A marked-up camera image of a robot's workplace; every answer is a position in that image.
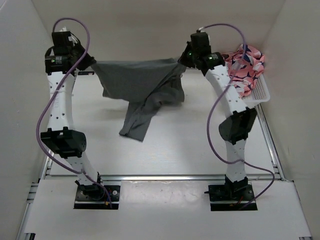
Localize grey shorts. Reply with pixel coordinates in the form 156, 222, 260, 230
91, 58, 186, 142

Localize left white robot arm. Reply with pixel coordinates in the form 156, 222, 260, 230
37, 46, 105, 201

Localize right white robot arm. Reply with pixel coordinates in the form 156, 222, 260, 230
178, 41, 257, 200

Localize pink patterned shorts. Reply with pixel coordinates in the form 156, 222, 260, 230
222, 44, 265, 98

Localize black corner label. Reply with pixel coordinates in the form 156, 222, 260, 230
78, 71, 95, 76

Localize white plastic basket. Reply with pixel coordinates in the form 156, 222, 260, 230
242, 74, 270, 108

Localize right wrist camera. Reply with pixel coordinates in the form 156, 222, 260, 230
190, 30, 211, 55

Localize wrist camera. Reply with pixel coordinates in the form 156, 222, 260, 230
51, 30, 74, 54
190, 30, 211, 55

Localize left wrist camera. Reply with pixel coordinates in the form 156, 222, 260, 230
51, 30, 74, 54

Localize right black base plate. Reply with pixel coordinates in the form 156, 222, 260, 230
204, 184, 258, 212

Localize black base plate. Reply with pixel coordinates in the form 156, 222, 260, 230
73, 185, 121, 210
204, 184, 258, 212

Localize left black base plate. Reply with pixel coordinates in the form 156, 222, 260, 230
73, 185, 121, 210

